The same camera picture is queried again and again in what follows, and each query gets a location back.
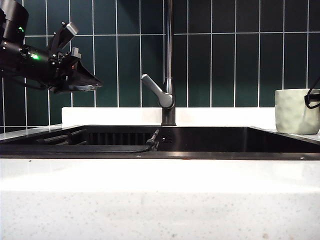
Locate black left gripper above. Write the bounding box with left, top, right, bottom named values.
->
left=46, top=23, right=104, bottom=95

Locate pale green ceramic mug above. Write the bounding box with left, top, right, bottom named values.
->
left=274, top=88, right=320, bottom=135

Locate black sink drain rack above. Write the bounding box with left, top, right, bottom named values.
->
left=21, top=129, right=152, bottom=153

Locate dark metal faucet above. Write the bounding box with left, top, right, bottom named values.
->
left=160, top=0, right=178, bottom=127

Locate black sink rod fitting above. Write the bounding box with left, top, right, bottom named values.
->
left=145, top=129, right=161, bottom=152

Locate black kitchen sink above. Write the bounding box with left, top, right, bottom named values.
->
left=0, top=124, right=320, bottom=161

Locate white backsplash ledge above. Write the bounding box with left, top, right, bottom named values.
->
left=61, top=106, right=277, bottom=127

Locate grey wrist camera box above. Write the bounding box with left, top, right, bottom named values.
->
left=64, top=21, right=80, bottom=36

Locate grey faucet lever handle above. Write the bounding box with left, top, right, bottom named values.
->
left=140, top=73, right=175, bottom=109

